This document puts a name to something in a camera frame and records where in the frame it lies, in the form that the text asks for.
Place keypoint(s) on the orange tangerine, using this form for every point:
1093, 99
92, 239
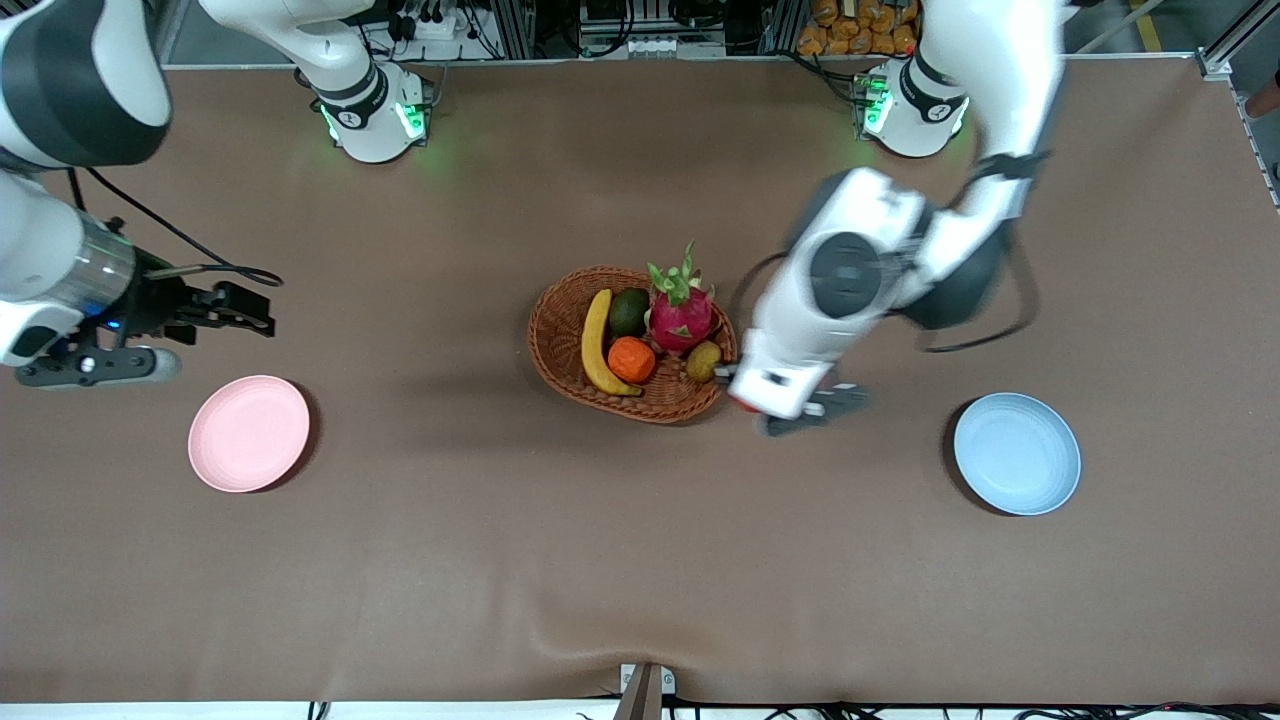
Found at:
631, 360

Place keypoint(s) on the brown woven wicker basket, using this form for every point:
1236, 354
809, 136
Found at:
560, 350

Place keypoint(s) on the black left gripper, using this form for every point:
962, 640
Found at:
731, 377

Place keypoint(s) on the yellow banana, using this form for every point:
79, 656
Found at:
595, 345

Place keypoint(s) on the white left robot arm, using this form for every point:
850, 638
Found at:
850, 275

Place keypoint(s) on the brown green kiwi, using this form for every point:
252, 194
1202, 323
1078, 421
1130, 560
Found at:
703, 361

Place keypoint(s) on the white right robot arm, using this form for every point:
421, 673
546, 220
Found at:
360, 110

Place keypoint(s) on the light blue round plate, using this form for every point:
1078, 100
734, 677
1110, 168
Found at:
1017, 454

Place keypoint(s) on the white power strip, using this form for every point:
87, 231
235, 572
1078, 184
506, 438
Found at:
430, 25

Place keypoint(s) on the grey camera stand bracket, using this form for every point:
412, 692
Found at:
645, 690

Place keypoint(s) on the bag of orange items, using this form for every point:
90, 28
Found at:
850, 30

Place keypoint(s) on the pink round plate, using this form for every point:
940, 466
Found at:
249, 434

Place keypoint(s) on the pink dragon fruit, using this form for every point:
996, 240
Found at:
682, 315

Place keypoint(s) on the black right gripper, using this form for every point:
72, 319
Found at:
160, 302

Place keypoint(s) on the dark green avocado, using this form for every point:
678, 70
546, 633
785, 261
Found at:
628, 312

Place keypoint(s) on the brown table cloth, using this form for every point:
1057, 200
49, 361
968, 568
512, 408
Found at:
640, 570

